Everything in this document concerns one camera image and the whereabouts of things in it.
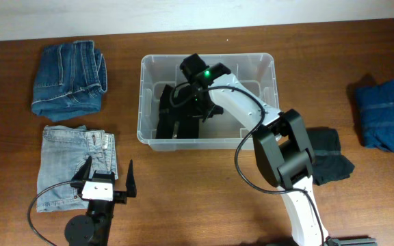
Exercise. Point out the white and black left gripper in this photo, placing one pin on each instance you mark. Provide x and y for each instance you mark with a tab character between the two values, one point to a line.
121	195

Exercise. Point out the black garment with tape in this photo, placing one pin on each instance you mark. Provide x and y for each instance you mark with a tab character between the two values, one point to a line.
183	122

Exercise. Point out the dark green garment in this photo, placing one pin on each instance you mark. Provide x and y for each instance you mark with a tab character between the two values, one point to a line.
330	165

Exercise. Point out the blue garment with tape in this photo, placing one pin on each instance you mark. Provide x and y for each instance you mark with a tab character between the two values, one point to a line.
376	107

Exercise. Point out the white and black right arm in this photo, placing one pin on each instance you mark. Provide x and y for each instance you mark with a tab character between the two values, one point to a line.
283	151

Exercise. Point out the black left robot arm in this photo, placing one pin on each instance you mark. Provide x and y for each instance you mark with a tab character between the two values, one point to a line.
92	228

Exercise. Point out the clear plastic storage container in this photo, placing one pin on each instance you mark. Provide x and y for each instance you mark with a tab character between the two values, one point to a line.
255	71

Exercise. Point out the light blue folded jeans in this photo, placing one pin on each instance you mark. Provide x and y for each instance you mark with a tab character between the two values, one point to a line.
64	150

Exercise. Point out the dark blue folded jeans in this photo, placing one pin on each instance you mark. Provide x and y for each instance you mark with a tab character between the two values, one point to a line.
70	81

